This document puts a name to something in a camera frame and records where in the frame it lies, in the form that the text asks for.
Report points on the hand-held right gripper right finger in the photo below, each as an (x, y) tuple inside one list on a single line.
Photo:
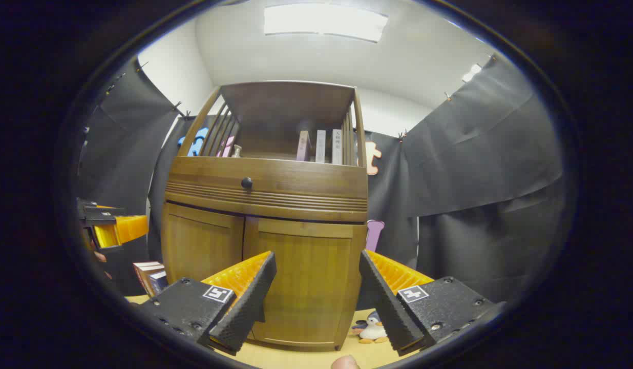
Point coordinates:
[(385, 302)]

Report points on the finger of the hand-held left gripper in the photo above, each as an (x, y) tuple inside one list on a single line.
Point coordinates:
[(129, 228), (99, 218)]

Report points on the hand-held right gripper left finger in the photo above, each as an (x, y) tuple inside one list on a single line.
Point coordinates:
[(247, 307)]

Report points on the wooden cabinet door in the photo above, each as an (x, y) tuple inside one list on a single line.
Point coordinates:
[(311, 277), (201, 246)]

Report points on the wooden double-door shoe cabinet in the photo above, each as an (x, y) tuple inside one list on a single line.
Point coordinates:
[(275, 189)]

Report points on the penguin plush toy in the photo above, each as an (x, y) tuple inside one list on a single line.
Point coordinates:
[(372, 328)]

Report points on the dark blue book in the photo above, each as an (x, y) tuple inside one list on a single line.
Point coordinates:
[(159, 282)]

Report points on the black round drawer knob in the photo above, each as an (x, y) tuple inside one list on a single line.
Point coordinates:
[(246, 183)]

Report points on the small pale bottle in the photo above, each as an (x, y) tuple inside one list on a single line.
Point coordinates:
[(237, 151)]

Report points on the black backdrop cloth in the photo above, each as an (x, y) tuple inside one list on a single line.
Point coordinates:
[(475, 179)]

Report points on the white book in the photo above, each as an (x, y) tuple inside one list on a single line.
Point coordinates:
[(337, 146)]

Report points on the grey book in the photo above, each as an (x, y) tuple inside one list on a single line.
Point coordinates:
[(320, 146)]

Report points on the pink book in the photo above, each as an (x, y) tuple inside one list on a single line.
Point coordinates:
[(303, 146)]

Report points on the small ceiling light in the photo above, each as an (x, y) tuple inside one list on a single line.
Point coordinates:
[(471, 73)]

